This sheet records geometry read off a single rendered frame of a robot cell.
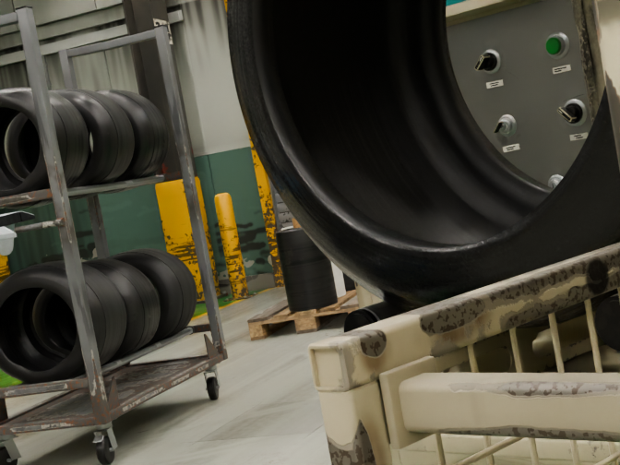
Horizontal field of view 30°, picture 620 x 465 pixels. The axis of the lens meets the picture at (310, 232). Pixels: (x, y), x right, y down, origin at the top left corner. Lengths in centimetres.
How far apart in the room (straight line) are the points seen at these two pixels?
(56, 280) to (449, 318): 457
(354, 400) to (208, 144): 1111
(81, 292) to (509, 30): 331
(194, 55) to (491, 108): 984
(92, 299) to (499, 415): 459
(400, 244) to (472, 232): 26
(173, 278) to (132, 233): 635
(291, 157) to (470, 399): 72
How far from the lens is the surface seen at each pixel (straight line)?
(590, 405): 38
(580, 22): 136
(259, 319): 783
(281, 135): 112
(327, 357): 42
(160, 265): 571
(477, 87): 181
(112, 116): 538
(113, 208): 1212
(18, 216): 174
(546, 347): 135
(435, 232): 125
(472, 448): 106
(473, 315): 47
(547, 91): 174
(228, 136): 1141
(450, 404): 41
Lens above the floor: 106
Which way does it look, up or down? 3 degrees down
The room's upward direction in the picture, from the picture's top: 10 degrees counter-clockwise
